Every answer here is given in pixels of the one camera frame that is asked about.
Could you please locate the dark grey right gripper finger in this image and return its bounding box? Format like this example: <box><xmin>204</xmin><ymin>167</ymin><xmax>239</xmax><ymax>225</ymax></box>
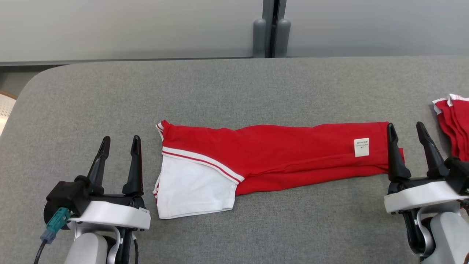
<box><xmin>416</xmin><ymin>121</ymin><xmax>450</xmax><ymax>180</ymax></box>
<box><xmin>387</xmin><ymin>122</ymin><xmax>412</xmax><ymax>183</ymax></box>

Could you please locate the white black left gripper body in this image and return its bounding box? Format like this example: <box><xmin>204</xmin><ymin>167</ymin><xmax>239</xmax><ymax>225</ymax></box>
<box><xmin>69</xmin><ymin>192</ymin><xmax>151</xmax><ymax>231</ymax></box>

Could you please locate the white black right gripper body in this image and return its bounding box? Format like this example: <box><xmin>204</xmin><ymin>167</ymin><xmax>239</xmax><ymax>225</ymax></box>
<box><xmin>384</xmin><ymin>177</ymin><xmax>469</xmax><ymax>214</ymax></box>

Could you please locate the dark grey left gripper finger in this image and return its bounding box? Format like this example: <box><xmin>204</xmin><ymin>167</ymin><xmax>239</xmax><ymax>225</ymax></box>
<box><xmin>86</xmin><ymin>136</ymin><xmax>111</xmax><ymax>195</ymax></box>
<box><xmin>122</xmin><ymin>135</ymin><xmax>144</xmax><ymax>196</ymax></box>

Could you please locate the red white basketball jersey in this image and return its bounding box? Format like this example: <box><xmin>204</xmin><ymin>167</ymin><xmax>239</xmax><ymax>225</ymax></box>
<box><xmin>153</xmin><ymin>120</ymin><xmax>405</xmax><ymax>220</ymax></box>

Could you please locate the folded red white garment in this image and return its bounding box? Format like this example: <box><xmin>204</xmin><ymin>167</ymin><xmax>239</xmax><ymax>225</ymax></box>
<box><xmin>432</xmin><ymin>93</ymin><xmax>469</xmax><ymax>162</ymax></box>

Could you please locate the beige perforated laundry basket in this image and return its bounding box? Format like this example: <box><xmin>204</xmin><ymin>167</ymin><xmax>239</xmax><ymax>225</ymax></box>
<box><xmin>0</xmin><ymin>91</ymin><xmax>18</xmax><ymax>136</ymax></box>

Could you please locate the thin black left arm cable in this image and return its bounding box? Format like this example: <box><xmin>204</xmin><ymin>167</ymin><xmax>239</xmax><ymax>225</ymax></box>
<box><xmin>131</xmin><ymin>235</ymin><xmax>140</xmax><ymax>264</ymax></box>

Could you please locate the black left cable teal plug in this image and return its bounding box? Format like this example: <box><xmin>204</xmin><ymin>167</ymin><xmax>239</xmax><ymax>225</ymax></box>
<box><xmin>34</xmin><ymin>207</ymin><xmax>72</xmax><ymax>264</ymax></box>

